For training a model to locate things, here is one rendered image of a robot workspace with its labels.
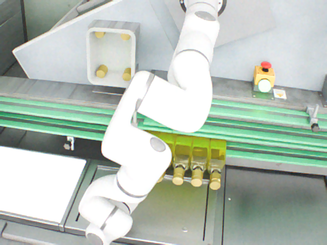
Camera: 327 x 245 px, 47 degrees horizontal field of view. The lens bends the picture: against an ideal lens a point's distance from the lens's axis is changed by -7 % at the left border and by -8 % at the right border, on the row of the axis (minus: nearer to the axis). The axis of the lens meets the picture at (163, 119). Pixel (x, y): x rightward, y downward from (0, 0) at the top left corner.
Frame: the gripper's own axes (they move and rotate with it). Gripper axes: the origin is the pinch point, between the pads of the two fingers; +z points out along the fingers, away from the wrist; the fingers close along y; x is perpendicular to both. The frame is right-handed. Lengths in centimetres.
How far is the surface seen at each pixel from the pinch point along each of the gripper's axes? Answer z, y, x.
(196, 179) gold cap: 4.3, 2.0, -16.5
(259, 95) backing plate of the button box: 39.2, 16.0, -26.4
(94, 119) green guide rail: 14.3, 4.1, 25.0
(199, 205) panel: 7.8, -12.3, -18.1
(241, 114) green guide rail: 27.4, 14.0, -22.8
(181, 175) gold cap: 4.3, 1.7, -11.6
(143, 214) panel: -4.2, -12.5, -3.3
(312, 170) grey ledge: 43, -12, -54
